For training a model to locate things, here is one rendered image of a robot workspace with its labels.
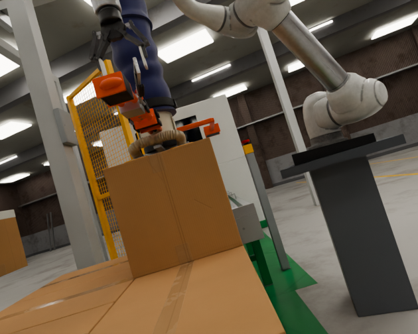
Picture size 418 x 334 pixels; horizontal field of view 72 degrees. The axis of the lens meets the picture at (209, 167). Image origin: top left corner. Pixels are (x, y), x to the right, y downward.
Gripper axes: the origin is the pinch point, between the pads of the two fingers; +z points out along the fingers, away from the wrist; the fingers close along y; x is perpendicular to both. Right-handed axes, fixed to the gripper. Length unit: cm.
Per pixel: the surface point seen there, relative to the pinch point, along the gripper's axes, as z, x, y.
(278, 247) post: 104, -133, -49
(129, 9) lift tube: -41, -31, -3
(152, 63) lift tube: -15.7, -33.2, -6.1
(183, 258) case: 65, -10, 1
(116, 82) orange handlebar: 14.0, 24.8, -1.8
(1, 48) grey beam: -188, -242, 182
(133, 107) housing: 15.7, 9.5, -1.1
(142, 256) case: 61, -10, 14
